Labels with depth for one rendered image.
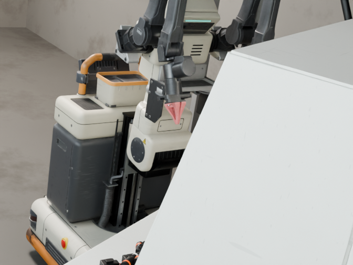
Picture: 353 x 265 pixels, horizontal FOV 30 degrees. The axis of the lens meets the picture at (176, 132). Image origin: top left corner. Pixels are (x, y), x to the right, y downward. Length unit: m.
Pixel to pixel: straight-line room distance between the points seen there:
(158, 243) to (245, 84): 0.29
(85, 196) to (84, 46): 3.66
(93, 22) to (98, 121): 3.55
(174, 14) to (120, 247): 0.97
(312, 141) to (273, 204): 0.11
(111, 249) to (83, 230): 1.47
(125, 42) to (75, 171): 0.68
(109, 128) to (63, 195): 0.37
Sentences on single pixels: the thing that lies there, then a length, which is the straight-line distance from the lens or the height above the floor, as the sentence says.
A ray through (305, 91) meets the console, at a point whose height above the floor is 1.53.
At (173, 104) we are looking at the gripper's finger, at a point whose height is 1.05.
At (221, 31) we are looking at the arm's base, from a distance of 2.67.
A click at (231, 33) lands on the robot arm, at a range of 2.59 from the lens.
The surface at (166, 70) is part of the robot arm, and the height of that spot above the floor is 1.16.
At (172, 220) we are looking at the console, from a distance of 0.98.
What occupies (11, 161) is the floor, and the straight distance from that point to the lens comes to 4.20.
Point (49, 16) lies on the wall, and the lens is 7.10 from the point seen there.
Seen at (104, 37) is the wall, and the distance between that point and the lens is 6.10.
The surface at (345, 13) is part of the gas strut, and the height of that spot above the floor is 1.53.
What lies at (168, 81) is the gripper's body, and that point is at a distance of 2.22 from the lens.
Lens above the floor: 1.74
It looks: 20 degrees down
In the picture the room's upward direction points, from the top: 9 degrees clockwise
